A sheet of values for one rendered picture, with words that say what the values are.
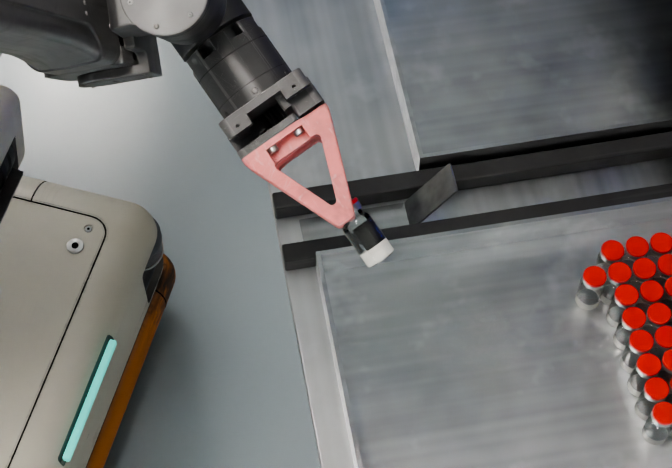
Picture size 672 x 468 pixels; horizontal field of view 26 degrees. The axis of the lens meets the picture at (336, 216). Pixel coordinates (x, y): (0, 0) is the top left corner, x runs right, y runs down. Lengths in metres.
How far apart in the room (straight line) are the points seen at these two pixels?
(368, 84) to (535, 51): 0.17
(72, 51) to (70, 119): 1.58
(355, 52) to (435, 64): 0.08
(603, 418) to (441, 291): 0.18
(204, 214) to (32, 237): 0.41
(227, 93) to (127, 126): 1.52
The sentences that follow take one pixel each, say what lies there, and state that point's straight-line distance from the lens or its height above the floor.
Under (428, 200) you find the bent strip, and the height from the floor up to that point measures 0.91.
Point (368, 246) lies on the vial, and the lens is 0.99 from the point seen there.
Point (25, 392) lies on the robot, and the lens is 1.97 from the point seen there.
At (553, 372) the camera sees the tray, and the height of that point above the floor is 0.88.
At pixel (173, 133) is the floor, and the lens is 2.49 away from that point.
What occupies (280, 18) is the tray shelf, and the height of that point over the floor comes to 0.88.
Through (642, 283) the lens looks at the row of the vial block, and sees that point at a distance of 1.30.
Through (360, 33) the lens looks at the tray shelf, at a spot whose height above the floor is 0.88.
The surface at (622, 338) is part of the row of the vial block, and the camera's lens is 1.30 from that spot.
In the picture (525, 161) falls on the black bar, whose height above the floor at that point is 0.90.
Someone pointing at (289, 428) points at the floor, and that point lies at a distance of 2.22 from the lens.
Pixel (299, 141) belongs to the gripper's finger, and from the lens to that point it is 0.98.
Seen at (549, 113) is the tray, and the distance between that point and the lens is 1.43.
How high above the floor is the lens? 2.05
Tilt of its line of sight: 59 degrees down
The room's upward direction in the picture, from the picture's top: straight up
